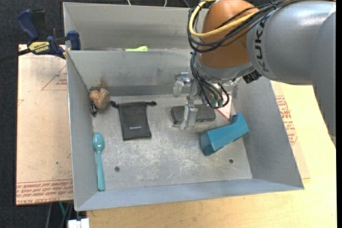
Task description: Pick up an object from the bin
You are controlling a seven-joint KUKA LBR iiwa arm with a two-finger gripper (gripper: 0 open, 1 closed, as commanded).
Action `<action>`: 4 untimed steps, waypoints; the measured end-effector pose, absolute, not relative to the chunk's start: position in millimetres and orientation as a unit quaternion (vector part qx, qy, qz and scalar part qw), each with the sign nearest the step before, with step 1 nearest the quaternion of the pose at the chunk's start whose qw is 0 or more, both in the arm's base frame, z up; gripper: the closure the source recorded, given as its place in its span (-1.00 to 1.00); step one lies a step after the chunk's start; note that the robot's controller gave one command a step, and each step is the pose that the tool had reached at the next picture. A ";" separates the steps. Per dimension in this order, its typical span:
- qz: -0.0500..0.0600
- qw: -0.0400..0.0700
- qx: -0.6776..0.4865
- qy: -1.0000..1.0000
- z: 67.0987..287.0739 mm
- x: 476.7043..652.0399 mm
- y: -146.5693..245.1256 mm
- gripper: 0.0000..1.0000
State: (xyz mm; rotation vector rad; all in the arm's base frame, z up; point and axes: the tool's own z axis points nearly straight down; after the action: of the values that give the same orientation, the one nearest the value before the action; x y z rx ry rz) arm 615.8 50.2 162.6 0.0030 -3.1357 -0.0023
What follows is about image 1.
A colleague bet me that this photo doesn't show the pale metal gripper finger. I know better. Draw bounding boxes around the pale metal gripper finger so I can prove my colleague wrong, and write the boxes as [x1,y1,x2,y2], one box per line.
[180,103,199,131]
[173,71,191,98]

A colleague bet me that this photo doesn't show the tan toy animal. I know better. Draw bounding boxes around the tan toy animal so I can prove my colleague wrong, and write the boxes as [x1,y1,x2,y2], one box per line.
[89,88,111,117]

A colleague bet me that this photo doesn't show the teal wedge-shaped box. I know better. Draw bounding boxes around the teal wedge-shaped box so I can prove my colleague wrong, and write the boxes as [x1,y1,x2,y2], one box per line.
[199,111,250,156]

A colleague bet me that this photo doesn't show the brown cardboard board red print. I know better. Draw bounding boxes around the brown cardboard board red print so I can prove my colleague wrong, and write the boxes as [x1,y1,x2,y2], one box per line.
[15,44,312,206]

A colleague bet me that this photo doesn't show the pink triangular piece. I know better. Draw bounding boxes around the pink triangular piece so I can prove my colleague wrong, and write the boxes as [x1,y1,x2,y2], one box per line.
[216,106,232,120]

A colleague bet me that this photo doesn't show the teal plastic spoon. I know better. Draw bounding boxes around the teal plastic spoon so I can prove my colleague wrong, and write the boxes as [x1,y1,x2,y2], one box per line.
[92,132,106,192]

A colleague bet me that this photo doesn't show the dark green flat block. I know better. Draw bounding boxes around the dark green flat block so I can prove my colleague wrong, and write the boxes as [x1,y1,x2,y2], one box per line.
[170,105,216,126]

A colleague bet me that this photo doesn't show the light green plastic thing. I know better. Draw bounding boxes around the light green plastic thing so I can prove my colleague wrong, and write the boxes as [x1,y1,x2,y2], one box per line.
[124,45,149,52]

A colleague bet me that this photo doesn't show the grey metal bin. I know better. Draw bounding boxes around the grey metal bin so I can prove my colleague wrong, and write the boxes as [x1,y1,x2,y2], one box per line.
[63,2,305,211]

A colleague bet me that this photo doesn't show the black drawstring pouch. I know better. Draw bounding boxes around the black drawstring pouch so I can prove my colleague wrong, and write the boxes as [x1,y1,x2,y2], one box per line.
[110,100,157,141]

